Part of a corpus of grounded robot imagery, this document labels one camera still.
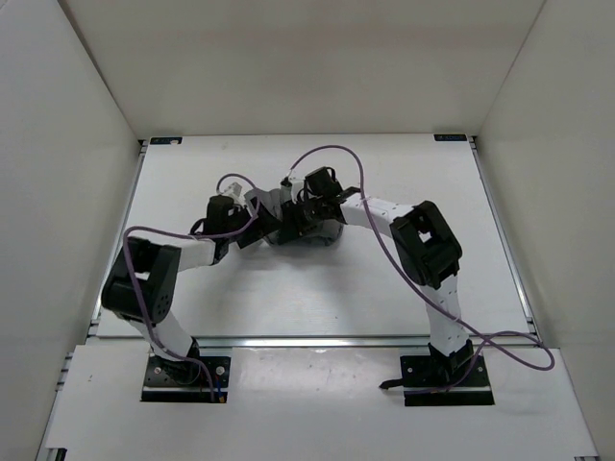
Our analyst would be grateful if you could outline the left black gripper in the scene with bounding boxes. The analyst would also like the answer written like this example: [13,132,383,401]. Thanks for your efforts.
[226,197,283,250]

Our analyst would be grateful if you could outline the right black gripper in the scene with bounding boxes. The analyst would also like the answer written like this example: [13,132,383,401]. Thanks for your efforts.
[279,198,327,246]

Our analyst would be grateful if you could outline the grey pleated skirt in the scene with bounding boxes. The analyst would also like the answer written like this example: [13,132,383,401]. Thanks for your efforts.
[243,185,344,246]

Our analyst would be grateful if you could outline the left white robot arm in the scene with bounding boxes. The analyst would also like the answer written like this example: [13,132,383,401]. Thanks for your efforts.
[101,189,281,386]

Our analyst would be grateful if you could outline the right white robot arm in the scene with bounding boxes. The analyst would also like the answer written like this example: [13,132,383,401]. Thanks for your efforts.
[279,167,474,385]

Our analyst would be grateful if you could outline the left blue corner label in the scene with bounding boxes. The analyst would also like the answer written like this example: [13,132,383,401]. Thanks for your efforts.
[149,136,183,145]

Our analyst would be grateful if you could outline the blue corner label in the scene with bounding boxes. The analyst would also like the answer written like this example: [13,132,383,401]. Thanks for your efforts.
[149,136,183,145]
[433,133,467,142]

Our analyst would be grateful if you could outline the right blue corner label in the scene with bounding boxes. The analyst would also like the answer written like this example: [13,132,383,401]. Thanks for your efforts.
[433,133,467,142]

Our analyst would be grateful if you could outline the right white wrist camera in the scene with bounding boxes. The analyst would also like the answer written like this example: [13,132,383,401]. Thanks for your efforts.
[280,177,304,203]

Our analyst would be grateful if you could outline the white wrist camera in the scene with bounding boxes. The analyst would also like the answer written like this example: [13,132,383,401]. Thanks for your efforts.
[218,182,245,205]
[280,177,304,203]

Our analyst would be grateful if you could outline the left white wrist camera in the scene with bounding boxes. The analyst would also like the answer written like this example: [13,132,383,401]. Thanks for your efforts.
[218,182,245,205]

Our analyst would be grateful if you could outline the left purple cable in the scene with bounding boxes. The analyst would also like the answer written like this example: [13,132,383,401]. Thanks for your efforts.
[122,173,263,403]

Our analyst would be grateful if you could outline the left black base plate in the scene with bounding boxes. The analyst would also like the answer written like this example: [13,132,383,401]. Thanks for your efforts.
[140,352,232,404]

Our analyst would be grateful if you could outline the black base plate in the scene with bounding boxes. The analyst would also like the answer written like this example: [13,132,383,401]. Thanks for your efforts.
[140,352,232,404]
[379,355,495,407]

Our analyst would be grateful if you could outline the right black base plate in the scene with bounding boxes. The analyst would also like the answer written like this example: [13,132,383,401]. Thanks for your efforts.
[379,355,495,407]

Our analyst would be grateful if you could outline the aluminium front table rail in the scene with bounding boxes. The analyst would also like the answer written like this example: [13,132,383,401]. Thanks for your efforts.
[86,335,534,349]

